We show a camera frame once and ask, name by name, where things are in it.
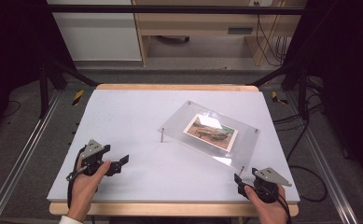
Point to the aluminium rail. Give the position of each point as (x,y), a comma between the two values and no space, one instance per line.
(20,155)
(325,161)

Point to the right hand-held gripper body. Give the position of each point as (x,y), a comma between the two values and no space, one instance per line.
(271,178)

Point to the black metal stand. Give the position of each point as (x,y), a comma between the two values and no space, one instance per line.
(303,93)
(44,90)

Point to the white cabinet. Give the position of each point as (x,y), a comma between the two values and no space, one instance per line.
(98,34)

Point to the clear acrylic photo frame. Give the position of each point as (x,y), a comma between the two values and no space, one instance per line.
(176,122)

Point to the grey cabinet label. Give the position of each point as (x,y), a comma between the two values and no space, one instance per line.
(240,30)

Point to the black curtain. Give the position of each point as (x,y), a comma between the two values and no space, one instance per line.
(347,77)
(11,56)

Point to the black horizontal frame bar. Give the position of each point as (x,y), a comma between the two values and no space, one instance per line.
(170,9)

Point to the person's left hand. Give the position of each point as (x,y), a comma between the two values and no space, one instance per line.
(82,193)

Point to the printed photo card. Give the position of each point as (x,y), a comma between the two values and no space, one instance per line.
(212,136)

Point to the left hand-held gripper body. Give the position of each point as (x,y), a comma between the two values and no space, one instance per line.
(92,152)

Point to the person's right hand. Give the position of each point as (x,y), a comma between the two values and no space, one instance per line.
(272,213)

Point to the wooden cabinet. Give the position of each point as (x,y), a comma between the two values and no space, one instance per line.
(201,23)

